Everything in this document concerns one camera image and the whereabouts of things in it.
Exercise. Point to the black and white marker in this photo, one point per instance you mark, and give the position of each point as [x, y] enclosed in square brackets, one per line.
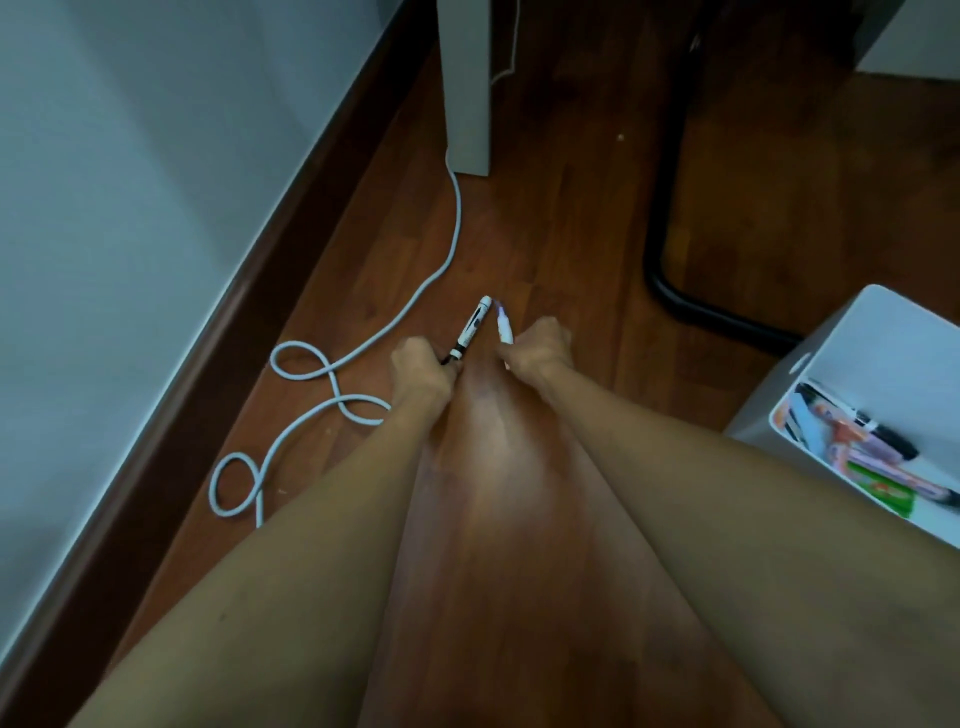
[470, 328]

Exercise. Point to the person's left hand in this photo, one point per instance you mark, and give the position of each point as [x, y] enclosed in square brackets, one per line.
[420, 371]

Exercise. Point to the pink marker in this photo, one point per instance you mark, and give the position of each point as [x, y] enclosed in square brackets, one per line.
[885, 457]

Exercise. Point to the person's left forearm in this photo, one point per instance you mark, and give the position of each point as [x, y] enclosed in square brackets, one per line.
[300, 570]

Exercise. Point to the green packet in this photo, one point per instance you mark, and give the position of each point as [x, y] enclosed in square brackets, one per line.
[881, 487]

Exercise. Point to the black metal chair frame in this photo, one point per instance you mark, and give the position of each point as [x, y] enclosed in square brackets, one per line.
[679, 187]

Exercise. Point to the orange marker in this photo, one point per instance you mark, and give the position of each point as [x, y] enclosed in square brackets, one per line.
[840, 439]

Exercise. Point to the person's right fingers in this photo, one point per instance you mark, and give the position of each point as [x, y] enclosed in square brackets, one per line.
[525, 345]

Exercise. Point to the person's right forearm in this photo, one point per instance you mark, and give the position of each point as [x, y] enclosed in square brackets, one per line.
[750, 570]

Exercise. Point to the white marker with purple tip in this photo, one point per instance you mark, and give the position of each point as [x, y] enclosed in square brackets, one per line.
[503, 324]

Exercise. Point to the person's right hand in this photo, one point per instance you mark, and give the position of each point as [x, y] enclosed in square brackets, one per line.
[536, 349]

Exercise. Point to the white storage box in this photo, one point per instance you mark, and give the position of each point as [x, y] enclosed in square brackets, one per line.
[870, 405]

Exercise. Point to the person's left fingers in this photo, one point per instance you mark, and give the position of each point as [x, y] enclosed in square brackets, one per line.
[441, 358]

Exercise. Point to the white cabinet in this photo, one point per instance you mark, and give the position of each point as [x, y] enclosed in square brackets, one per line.
[911, 34]

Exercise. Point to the white furniture leg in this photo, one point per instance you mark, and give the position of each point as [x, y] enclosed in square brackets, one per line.
[466, 82]

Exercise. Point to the dark wooden skirting board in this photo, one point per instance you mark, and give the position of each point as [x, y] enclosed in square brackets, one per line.
[217, 360]

